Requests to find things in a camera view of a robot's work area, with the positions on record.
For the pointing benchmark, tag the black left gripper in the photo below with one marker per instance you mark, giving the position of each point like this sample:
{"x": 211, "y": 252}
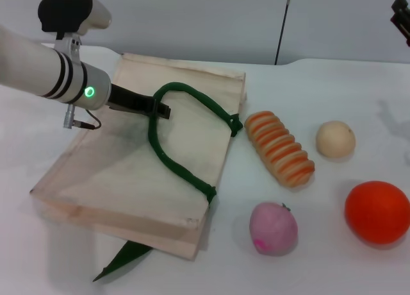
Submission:
{"x": 128, "y": 99}

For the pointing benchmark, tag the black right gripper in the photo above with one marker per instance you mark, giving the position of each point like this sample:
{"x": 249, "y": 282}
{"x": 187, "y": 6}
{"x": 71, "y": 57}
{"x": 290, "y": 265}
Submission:
{"x": 403, "y": 9}

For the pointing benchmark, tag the orange striped ridged bread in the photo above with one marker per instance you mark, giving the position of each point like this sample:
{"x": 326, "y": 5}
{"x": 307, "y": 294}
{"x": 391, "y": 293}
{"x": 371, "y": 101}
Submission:
{"x": 278, "y": 149}

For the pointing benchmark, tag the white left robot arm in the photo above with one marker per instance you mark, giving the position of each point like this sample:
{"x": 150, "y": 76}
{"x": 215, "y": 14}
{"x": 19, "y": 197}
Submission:
{"x": 32, "y": 67}

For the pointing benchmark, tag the pink peach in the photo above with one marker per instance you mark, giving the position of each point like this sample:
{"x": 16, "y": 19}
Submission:
{"x": 272, "y": 229}

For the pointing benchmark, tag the orange fruit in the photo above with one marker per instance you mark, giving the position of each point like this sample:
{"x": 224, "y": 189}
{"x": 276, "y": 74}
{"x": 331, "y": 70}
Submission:
{"x": 378, "y": 211}

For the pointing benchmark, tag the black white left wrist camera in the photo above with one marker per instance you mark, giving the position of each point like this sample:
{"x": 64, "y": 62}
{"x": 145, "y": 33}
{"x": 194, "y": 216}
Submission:
{"x": 64, "y": 13}

